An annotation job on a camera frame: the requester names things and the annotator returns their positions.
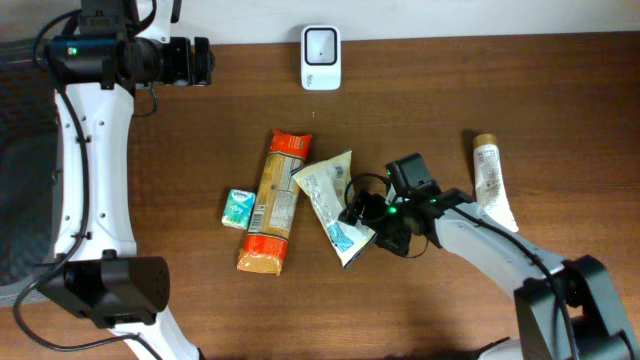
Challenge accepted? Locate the yellow snack bag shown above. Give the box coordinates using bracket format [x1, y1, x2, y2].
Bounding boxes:
[291, 150, 374, 269]

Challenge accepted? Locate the grey plastic mesh basket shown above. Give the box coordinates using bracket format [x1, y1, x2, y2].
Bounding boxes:
[1, 39, 60, 308]

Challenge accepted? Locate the orange pasta package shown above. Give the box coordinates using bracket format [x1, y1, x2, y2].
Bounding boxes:
[237, 130, 312, 275]

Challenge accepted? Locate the white tube with gold cap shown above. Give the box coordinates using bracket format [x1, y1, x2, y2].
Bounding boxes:
[473, 133, 519, 233]

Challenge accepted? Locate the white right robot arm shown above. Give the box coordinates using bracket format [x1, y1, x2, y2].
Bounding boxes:
[339, 189, 639, 359]

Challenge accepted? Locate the teal tissue pack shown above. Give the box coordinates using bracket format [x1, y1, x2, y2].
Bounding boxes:
[221, 189, 256, 230]

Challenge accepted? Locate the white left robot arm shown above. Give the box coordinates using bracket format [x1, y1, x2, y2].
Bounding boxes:
[35, 1, 215, 359]

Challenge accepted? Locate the white barcode scanner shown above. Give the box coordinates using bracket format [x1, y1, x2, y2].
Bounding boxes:
[300, 25, 342, 91]

